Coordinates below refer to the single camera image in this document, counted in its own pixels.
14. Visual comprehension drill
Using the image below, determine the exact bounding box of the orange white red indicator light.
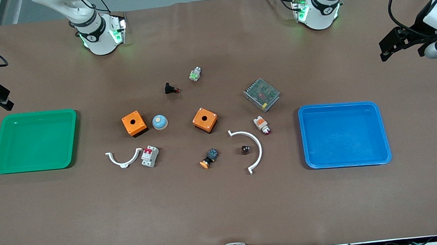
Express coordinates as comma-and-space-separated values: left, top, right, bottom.
253, 114, 273, 137

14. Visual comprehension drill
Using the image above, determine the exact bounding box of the green white switch module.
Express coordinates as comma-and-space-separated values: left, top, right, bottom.
188, 66, 203, 83

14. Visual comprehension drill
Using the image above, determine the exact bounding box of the blue dome push button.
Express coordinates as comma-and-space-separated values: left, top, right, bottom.
151, 114, 170, 131

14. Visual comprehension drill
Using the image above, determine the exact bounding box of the white red circuit breaker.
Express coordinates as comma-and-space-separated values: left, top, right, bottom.
139, 144, 162, 169

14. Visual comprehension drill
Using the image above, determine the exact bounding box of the orange black push button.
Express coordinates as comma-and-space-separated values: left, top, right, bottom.
198, 147, 221, 170

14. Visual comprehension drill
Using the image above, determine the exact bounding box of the metal mesh power supply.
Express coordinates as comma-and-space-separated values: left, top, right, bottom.
242, 76, 283, 115

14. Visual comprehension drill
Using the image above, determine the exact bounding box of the large white curved bracket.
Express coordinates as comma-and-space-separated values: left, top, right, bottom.
227, 127, 266, 177

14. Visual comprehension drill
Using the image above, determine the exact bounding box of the blue plastic tray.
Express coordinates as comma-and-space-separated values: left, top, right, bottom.
297, 97, 393, 173

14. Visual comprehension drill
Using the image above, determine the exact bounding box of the black red indicator lamp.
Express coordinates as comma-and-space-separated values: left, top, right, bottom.
164, 81, 181, 96

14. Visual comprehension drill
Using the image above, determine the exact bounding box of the orange button box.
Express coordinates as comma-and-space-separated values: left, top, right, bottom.
191, 106, 220, 135
120, 109, 149, 139

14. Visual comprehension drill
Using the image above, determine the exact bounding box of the small white curved bracket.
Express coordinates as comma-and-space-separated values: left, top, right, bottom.
105, 147, 145, 171

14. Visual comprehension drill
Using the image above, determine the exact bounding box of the green plastic tray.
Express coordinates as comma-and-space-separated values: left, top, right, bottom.
0, 107, 83, 176

